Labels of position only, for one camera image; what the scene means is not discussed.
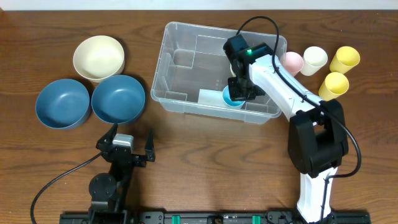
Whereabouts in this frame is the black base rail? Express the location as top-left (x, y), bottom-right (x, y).
top-left (58, 207), bottom-right (373, 224)

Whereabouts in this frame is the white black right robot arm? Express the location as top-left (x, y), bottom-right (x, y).
top-left (223, 39), bottom-right (348, 223)

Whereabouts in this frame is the yellow cup far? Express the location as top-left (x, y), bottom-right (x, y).
top-left (330, 46), bottom-right (361, 74)

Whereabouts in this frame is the clear plastic storage bin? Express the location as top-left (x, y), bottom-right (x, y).
top-left (150, 22), bottom-right (282, 124)

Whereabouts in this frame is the dark blue bowl left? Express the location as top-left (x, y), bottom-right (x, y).
top-left (35, 79), bottom-right (91, 129)

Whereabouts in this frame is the dark blue bowl right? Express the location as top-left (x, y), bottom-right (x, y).
top-left (91, 75), bottom-right (146, 124)

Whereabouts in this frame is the yellow cup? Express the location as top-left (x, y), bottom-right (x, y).
top-left (330, 46), bottom-right (361, 74)
top-left (318, 72), bottom-right (349, 101)

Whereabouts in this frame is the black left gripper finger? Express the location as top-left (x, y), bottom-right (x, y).
top-left (96, 123), bottom-right (118, 151)
top-left (144, 130), bottom-right (155, 162)

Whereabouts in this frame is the yellow cup near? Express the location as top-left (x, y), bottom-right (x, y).
top-left (318, 72), bottom-right (349, 101)

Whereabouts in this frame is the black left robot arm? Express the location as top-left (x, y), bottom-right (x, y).
top-left (88, 123), bottom-right (155, 224)

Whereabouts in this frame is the white small bowl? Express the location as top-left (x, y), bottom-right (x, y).
top-left (229, 64), bottom-right (236, 77)

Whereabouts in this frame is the cream large bowl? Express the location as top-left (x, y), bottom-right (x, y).
top-left (73, 35), bottom-right (125, 83)

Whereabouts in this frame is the cream cup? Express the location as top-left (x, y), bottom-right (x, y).
top-left (300, 46), bottom-right (328, 76)

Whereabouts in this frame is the pink cup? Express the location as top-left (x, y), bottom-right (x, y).
top-left (280, 52), bottom-right (303, 77)

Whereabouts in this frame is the light blue cup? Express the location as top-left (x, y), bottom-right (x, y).
top-left (222, 86), bottom-right (245, 109)

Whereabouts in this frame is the dark blue bowl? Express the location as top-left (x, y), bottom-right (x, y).
top-left (91, 75), bottom-right (146, 124)
top-left (35, 79), bottom-right (91, 129)

